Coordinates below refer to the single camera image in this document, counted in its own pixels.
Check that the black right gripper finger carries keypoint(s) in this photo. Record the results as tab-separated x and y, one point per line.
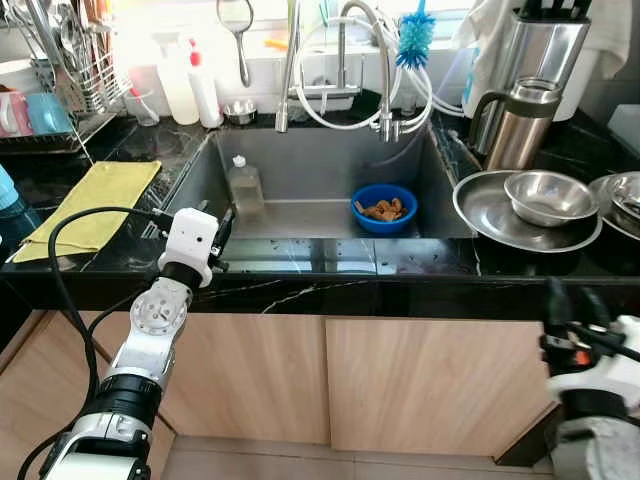
557	305
596	308

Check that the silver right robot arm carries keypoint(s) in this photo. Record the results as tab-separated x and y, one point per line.
595	450

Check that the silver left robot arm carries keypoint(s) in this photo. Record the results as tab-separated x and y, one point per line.
150	320

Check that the clear soap bottle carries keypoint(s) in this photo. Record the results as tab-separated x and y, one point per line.
243	185

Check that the steel plate with cutlery bowl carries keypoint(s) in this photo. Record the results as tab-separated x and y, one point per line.
605	225

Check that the steel sink basin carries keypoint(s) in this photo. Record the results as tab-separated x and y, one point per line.
320	170

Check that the small steel cup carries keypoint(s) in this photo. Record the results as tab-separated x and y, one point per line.
240	112

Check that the large steel plate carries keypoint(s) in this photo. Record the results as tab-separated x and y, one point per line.
480	215

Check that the steel bowl holding cutlery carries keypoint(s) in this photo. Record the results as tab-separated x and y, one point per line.
625	190

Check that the white bottle with red cap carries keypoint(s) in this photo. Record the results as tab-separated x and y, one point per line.
205	90

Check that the blue plastic bowl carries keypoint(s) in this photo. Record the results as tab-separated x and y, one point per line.
363	222

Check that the yellow dish cloth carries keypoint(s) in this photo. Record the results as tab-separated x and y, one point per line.
90	205

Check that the clear glass cup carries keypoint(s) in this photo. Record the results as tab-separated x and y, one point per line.
143	105

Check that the white plastic bottle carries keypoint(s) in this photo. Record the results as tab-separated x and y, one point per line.
178	85

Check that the brown food scraps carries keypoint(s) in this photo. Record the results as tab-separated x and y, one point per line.
385	209

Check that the chrome spring neck faucet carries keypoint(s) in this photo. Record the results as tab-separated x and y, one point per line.
288	70

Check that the steel thermos jug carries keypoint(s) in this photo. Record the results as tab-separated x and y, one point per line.
520	125

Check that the white countertop appliance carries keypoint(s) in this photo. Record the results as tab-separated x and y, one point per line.
625	125

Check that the steel ladle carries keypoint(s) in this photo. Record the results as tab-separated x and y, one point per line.
236	20

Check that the blue mug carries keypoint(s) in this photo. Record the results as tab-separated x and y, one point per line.
48	112

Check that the light wood corner cabinet door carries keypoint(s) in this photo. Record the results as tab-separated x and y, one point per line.
30	380

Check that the light blue cup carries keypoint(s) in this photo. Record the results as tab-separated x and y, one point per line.
5	190

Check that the chrome gooseneck faucet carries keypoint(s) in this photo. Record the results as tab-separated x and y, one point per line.
378	50

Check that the pink mug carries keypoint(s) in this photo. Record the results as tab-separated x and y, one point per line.
12	110

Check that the tall steel water boiler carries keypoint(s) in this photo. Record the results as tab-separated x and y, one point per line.
545	45

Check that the blue bottle brush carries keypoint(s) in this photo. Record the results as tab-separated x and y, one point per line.
415	40

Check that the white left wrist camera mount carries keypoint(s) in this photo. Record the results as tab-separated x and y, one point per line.
190	240

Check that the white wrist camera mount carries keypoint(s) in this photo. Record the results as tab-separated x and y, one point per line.
190	240
605	365

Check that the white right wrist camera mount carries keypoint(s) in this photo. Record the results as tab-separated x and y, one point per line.
605	365

